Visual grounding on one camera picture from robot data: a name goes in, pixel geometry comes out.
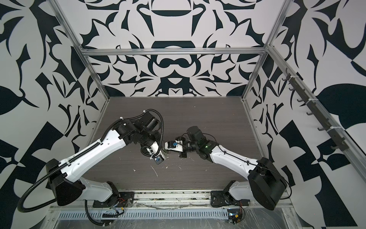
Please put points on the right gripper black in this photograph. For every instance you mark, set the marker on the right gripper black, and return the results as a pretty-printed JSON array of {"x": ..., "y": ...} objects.
[{"x": 183, "y": 155}]

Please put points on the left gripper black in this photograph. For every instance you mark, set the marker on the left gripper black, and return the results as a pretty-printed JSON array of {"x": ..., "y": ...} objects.
[{"x": 157, "y": 135}]

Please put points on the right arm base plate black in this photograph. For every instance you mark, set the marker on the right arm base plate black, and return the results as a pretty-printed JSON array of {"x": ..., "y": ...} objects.
[{"x": 222, "y": 199}]

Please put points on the small electronics board green led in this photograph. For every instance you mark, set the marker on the small electronics board green led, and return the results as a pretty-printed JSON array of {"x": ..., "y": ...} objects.
[{"x": 235, "y": 215}]

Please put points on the aluminium front rail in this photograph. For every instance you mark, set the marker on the aluminium front rail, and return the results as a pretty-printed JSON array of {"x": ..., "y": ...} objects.
[{"x": 174, "y": 199}]

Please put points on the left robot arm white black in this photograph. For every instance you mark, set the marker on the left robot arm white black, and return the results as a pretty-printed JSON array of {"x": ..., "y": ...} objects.
[{"x": 66, "y": 176}]

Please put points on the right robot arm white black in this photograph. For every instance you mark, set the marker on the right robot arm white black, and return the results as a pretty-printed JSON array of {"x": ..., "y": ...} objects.
[{"x": 266, "y": 184}]

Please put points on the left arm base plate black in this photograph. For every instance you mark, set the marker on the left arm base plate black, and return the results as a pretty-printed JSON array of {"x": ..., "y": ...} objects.
[{"x": 121, "y": 200}]

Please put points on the white slotted cable duct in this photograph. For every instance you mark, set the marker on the white slotted cable duct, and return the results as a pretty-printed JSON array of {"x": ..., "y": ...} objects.
[{"x": 147, "y": 214}]

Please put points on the grey wall hook rack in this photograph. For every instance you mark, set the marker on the grey wall hook rack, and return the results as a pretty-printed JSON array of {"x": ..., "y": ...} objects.
[{"x": 318, "y": 111}]

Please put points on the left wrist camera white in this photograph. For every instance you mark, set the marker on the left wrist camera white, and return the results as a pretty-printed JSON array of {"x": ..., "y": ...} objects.
[{"x": 157, "y": 153}]

